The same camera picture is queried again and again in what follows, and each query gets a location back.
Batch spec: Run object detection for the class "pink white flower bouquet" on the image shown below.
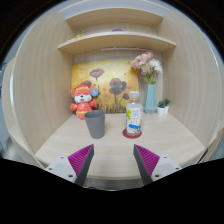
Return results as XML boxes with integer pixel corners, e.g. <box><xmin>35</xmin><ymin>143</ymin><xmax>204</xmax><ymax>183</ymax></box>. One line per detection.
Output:
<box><xmin>131</xmin><ymin>51</ymin><xmax>163</xmax><ymax>85</ymax></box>

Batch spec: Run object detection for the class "wooden lower shelf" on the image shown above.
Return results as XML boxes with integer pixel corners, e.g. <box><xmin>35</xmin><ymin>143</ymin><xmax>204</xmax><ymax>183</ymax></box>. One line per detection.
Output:
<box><xmin>58</xmin><ymin>31</ymin><xmax>176</xmax><ymax>54</ymax></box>

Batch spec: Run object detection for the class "white light bar under shelf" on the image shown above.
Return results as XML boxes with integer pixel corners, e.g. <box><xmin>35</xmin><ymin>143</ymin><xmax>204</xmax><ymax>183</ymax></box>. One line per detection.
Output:
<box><xmin>101</xmin><ymin>47</ymin><xmax>152</xmax><ymax>52</ymax></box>

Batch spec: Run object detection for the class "yellow poppy flower painting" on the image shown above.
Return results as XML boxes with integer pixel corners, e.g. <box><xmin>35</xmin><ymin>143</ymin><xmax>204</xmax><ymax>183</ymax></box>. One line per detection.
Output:
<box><xmin>71</xmin><ymin>59</ymin><xmax>139</xmax><ymax>113</ymax></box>

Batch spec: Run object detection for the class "small potted succulent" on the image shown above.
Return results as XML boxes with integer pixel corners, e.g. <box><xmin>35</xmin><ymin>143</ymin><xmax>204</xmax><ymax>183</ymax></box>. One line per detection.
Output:
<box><xmin>157</xmin><ymin>100</ymin><xmax>165</xmax><ymax>116</ymax></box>
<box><xmin>164</xmin><ymin>98</ymin><xmax>171</xmax><ymax>114</ymax></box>

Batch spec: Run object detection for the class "red round coaster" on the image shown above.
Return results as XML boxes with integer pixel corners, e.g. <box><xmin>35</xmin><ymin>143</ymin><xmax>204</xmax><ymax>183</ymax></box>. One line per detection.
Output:
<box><xmin>122</xmin><ymin>129</ymin><xmax>142</xmax><ymax>139</ymax></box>

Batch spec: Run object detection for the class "purple round sticker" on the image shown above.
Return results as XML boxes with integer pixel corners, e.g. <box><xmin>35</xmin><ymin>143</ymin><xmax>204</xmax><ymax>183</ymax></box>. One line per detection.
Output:
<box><xmin>112</xmin><ymin>28</ymin><xmax>124</xmax><ymax>32</ymax></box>

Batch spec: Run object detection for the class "teal ceramic vase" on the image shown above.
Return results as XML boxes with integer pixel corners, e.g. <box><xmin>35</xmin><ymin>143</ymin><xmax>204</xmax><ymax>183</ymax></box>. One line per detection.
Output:
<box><xmin>143</xmin><ymin>84</ymin><xmax>157</xmax><ymax>114</ymax></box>

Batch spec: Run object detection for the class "red plush fox toy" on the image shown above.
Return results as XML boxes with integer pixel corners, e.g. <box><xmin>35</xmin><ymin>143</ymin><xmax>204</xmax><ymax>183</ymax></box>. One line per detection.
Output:
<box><xmin>70</xmin><ymin>84</ymin><xmax>98</xmax><ymax>120</ymax></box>

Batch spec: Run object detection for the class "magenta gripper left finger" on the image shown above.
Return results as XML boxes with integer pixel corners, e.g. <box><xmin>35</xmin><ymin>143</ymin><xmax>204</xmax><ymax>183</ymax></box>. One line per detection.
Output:
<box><xmin>46</xmin><ymin>144</ymin><xmax>94</xmax><ymax>186</ymax></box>

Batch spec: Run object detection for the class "small potted succulent left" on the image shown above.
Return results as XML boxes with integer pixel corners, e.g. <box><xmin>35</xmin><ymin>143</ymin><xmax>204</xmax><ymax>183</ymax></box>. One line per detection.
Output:
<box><xmin>157</xmin><ymin>100</ymin><xmax>165</xmax><ymax>116</ymax></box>

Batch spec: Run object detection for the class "wooden upper shelf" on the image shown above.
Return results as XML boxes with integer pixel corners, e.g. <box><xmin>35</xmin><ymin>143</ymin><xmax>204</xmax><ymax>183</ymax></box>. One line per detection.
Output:
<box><xmin>67</xmin><ymin>8</ymin><xmax>163</xmax><ymax>29</ymax></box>

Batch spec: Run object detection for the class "grey plastic cup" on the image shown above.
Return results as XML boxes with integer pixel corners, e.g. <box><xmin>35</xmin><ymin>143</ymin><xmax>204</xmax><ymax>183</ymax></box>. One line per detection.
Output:
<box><xmin>84</xmin><ymin>110</ymin><xmax>105</xmax><ymax>139</ymax></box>

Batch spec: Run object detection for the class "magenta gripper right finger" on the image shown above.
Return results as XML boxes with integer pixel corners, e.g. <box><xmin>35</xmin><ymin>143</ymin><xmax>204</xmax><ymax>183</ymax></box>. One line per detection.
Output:
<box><xmin>133</xmin><ymin>144</ymin><xmax>181</xmax><ymax>185</ymax></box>

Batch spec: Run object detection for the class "wooden shelf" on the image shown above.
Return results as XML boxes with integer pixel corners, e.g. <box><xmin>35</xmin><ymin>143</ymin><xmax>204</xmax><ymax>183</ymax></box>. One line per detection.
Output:
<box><xmin>67</xmin><ymin>8</ymin><xmax>163</xmax><ymax>29</ymax></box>
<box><xmin>58</xmin><ymin>31</ymin><xmax>176</xmax><ymax>54</ymax></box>

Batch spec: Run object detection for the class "clear plastic water bottle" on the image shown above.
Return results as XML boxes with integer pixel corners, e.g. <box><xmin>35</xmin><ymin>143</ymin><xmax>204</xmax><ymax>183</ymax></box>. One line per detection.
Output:
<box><xmin>126</xmin><ymin>91</ymin><xmax>143</xmax><ymax>136</ymax></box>

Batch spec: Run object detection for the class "small potted succulent right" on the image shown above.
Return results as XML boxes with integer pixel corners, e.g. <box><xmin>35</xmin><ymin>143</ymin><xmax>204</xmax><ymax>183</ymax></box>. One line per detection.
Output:
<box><xmin>164</xmin><ymin>98</ymin><xmax>171</xmax><ymax>114</ymax></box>

